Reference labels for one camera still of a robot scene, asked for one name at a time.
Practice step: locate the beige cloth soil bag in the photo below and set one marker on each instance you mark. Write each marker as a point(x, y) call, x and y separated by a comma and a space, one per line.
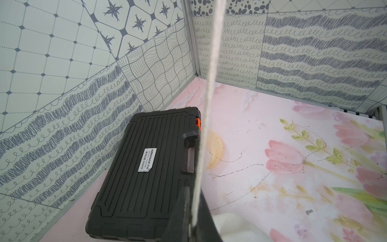
point(233, 228)

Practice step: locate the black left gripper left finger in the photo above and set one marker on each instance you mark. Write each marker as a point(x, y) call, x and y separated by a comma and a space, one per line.
point(178, 226)

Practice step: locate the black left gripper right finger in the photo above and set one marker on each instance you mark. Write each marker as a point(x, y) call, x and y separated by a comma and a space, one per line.
point(205, 229)

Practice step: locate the black plastic tool case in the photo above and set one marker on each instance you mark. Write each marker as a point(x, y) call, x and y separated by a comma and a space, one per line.
point(147, 174)

